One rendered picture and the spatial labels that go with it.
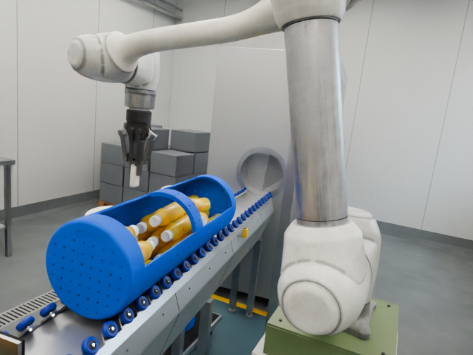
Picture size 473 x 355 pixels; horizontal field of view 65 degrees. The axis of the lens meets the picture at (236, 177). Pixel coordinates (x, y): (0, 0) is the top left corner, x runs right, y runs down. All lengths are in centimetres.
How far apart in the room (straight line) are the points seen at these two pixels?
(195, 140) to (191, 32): 382
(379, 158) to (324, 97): 505
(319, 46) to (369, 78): 506
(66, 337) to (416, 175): 514
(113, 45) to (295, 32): 47
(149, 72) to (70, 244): 52
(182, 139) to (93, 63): 390
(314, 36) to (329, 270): 41
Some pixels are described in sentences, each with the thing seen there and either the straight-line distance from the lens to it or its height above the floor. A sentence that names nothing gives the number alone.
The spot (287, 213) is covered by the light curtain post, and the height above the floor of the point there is 102.
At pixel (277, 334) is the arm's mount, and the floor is 106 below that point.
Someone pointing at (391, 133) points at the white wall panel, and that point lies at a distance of 570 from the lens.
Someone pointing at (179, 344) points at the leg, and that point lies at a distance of 209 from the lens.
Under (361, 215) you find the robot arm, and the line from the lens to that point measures 91.
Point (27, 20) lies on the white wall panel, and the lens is 499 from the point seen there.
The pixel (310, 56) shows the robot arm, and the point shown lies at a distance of 70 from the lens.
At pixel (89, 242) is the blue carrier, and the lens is 107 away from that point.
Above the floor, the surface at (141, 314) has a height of 93.
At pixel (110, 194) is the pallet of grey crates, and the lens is 514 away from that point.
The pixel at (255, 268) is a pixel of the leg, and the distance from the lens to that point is 284.
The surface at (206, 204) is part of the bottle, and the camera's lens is 165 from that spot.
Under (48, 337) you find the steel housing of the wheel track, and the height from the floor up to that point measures 93.
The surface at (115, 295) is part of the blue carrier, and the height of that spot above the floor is 105.
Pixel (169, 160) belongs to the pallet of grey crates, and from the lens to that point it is 447.
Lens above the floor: 157
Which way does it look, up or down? 11 degrees down
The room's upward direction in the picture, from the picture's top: 6 degrees clockwise
